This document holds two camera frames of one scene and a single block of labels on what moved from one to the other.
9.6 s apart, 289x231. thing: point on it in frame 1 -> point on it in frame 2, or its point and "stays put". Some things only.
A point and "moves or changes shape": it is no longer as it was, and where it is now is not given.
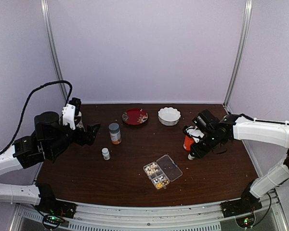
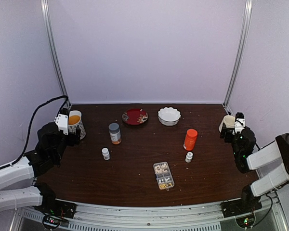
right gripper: [199, 153] -> [228, 131]
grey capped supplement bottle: [115, 133] stays put
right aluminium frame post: [244, 32] stays put
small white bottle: [190, 157] moves or changes shape
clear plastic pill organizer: [164, 170] moves or changes shape
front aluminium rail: [206, 217] stays put
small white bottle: [106, 153] stays put
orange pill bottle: [188, 141] stays put
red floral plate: [135, 116] stays put
